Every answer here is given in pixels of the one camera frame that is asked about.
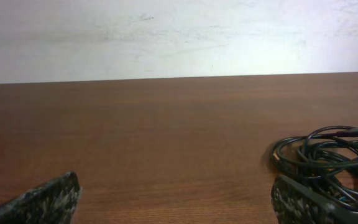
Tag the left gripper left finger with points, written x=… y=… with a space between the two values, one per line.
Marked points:
x=53 y=202

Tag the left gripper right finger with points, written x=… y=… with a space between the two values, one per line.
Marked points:
x=293 y=203

